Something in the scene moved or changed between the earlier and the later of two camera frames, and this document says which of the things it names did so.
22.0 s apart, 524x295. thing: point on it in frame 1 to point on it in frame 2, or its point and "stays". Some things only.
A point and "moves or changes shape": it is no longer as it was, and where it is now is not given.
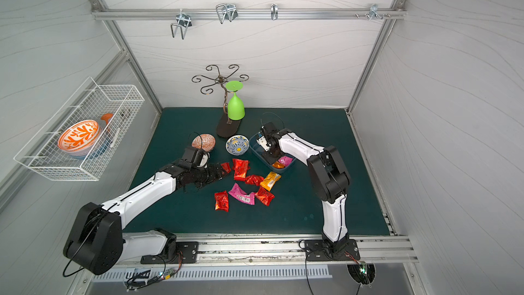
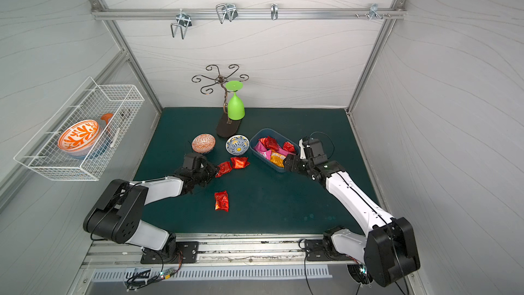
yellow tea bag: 271,179 to 277,159
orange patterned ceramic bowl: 208,142 stays
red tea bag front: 222,201 stays
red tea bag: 255,179 to 239,162
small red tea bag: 226,166 stays
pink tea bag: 237,192 moves or changes shape
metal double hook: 184,21 stays
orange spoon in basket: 106,117 stays
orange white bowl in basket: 77,137 stays
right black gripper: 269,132 to 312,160
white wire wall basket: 84,138 stays
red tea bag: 265,196 moves or changes shape
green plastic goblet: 236,110 stays
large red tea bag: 240,169 moves or changes shape
